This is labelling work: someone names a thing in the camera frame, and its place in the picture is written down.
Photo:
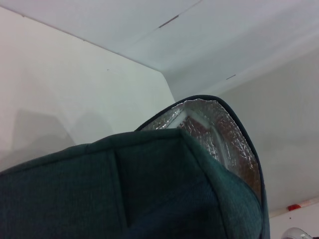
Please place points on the dark teal insulated lunch bag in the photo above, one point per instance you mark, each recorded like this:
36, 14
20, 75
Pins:
124, 194

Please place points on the small red floor object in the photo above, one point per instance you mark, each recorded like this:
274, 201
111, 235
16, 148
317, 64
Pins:
294, 207

